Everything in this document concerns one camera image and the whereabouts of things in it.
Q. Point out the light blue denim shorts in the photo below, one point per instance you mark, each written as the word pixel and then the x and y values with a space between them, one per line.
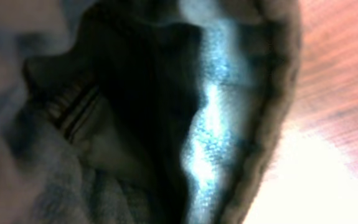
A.
pixel 141 111

